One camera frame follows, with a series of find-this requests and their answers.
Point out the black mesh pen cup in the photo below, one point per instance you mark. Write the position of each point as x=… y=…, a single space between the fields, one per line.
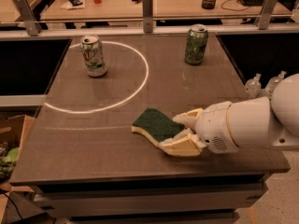
x=208 y=4

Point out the clear sanitizer bottle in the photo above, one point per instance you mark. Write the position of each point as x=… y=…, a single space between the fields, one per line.
x=272 y=83
x=253 y=86

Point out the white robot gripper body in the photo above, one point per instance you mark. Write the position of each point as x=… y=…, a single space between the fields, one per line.
x=213 y=129

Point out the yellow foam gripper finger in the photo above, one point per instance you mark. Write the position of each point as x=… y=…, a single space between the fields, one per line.
x=189 y=118
x=183 y=144

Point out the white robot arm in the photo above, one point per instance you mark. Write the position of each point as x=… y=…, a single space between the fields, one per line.
x=267 y=122

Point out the grey drawer cabinet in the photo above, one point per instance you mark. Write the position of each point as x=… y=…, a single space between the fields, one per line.
x=155 y=195

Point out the left metal bracket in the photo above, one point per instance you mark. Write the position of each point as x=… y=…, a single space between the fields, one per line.
x=31 y=25

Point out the middle metal bracket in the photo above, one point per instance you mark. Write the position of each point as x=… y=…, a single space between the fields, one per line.
x=147 y=7

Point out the metal bracket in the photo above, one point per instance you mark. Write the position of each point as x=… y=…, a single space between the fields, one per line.
x=147 y=7
x=31 y=25
x=264 y=18

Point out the cardboard box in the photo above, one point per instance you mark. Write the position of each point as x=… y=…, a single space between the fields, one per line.
x=15 y=131

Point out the green soda can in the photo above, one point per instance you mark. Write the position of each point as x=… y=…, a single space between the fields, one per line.
x=196 y=44

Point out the right metal bracket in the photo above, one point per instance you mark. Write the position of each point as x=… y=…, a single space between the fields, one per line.
x=264 y=18

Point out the white 7up can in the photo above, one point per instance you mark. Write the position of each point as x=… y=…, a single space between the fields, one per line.
x=92 y=51

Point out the green and yellow sponge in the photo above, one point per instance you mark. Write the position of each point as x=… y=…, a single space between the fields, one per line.
x=156 y=126

